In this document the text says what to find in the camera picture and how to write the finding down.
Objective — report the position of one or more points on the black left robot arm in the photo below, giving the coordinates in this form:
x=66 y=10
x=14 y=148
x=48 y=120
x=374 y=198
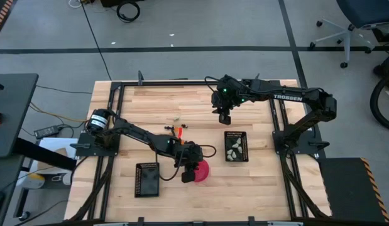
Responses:
x=134 y=133

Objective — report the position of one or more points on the black desk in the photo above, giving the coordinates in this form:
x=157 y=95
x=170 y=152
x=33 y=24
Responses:
x=15 y=110

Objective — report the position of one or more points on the white sheet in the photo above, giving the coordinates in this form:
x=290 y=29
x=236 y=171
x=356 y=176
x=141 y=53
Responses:
x=56 y=143

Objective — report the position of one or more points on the blue office chair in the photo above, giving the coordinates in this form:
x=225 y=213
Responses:
x=364 y=12

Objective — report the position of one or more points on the black power adapter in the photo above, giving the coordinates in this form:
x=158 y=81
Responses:
x=48 y=132

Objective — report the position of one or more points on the red plastic bowl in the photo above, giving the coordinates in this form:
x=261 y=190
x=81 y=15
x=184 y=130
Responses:
x=203 y=171

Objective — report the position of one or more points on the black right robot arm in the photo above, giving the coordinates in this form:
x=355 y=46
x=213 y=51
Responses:
x=307 y=94

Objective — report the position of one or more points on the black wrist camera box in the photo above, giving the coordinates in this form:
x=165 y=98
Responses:
x=188 y=177
x=225 y=119

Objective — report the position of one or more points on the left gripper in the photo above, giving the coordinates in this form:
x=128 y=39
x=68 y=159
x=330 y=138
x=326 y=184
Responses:
x=188 y=155

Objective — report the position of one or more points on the black aluminium table frame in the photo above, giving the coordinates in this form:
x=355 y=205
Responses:
x=194 y=83

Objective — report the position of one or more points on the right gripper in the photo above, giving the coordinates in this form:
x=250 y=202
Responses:
x=227 y=94

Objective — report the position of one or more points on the black desk support beam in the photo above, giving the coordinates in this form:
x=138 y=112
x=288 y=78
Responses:
x=43 y=153

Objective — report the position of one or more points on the white yellow round container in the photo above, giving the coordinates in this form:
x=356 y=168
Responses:
x=34 y=181

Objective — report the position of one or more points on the black equipment cabinet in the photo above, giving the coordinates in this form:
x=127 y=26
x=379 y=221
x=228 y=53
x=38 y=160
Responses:
x=109 y=3

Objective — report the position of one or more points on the black slotted plastic basket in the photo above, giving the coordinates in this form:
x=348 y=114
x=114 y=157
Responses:
x=243 y=158
x=147 y=180

